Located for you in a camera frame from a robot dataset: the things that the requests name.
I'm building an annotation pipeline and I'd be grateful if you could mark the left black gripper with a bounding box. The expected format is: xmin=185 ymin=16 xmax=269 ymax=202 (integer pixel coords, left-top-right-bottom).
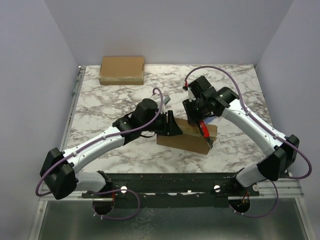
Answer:
xmin=141 ymin=110 xmax=183 ymax=137

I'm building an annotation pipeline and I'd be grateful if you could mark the red black utility knife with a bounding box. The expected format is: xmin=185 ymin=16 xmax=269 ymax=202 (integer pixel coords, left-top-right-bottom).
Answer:
xmin=198 ymin=121 xmax=218 ymax=148

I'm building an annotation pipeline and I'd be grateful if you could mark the brown cardboard express box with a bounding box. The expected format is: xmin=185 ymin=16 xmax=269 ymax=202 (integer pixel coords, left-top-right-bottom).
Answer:
xmin=156 ymin=118 xmax=212 ymax=155

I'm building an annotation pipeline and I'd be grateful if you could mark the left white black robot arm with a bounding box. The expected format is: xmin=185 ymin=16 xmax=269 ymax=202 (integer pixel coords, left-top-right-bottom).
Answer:
xmin=39 ymin=98 xmax=183 ymax=200

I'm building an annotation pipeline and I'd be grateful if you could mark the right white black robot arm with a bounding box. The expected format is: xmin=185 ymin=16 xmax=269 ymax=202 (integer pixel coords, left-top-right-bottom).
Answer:
xmin=182 ymin=86 xmax=300 ymax=196

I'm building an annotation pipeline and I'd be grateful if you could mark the taped brown cardboard box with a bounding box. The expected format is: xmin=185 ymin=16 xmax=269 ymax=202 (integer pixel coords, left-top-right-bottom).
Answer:
xmin=98 ymin=56 xmax=145 ymax=86

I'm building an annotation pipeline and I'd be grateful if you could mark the clear plastic container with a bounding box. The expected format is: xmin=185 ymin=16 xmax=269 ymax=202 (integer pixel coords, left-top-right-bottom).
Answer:
xmin=203 ymin=116 xmax=215 ymax=124

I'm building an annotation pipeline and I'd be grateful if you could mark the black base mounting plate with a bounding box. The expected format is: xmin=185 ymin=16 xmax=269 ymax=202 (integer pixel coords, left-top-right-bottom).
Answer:
xmin=82 ymin=171 xmax=261 ymax=209

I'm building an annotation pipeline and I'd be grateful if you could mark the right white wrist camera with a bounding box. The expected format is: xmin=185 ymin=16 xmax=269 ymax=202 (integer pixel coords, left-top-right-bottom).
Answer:
xmin=183 ymin=79 xmax=202 ymax=102

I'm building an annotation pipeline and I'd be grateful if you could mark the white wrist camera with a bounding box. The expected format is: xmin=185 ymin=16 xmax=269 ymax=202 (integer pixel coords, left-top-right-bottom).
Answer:
xmin=183 ymin=79 xmax=202 ymax=102
xmin=150 ymin=94 xmax=171 ymax=114

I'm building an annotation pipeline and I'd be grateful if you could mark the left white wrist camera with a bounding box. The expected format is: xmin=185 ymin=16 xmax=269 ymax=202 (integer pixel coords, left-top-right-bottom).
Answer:
xmin=150 ymin=94 xmax=171 ymax=114

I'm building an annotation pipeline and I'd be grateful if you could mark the aluminium frame rail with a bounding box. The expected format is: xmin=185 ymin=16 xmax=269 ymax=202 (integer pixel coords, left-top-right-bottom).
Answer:
xmin=37 ymin=176 xmax=304 ymax=201

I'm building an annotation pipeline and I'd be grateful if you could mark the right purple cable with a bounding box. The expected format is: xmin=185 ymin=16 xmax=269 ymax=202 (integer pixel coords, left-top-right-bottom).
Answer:
xmin=184 ymin=65 xmax=313 ymax=217

